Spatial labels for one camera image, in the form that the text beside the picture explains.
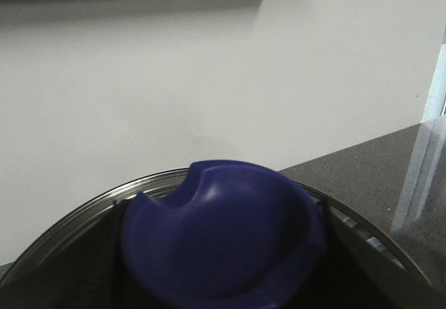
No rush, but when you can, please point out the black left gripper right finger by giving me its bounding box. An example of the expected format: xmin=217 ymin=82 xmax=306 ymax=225
xmin=289 ymin=199 xmax=445 ymax=308

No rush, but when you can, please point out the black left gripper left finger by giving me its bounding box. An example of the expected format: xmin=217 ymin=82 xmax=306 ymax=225
xmin=1 ymin=201 xmax=146 ymax=308

